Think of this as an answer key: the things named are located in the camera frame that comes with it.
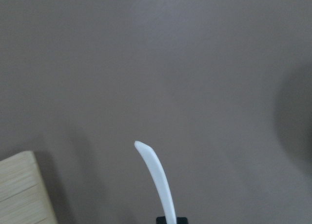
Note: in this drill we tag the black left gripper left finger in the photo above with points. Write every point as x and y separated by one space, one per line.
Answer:
161 220

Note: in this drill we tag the white ceramic spoon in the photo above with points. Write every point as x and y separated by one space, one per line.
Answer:
160 180

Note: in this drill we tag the bamboo cutting board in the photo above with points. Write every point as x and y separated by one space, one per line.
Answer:
23 195

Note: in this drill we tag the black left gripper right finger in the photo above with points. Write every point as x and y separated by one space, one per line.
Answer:
181 220

